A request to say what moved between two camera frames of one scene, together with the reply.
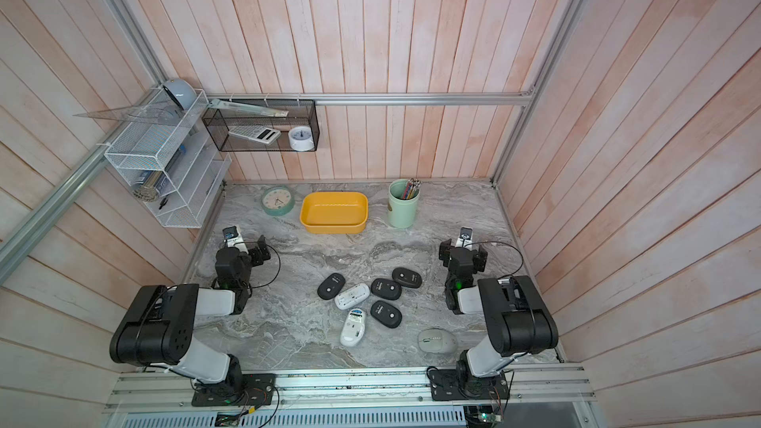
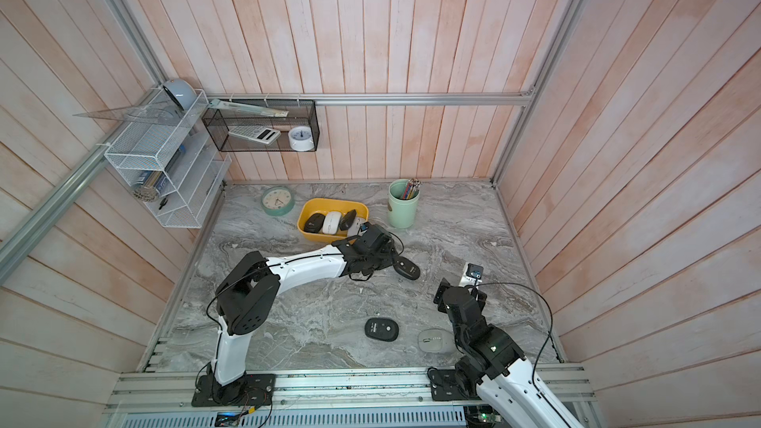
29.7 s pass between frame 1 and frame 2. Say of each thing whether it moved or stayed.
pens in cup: stayed
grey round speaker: stayed
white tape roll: stayed
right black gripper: moved
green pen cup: stayed
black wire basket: stayed
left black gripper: moved
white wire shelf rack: stayed
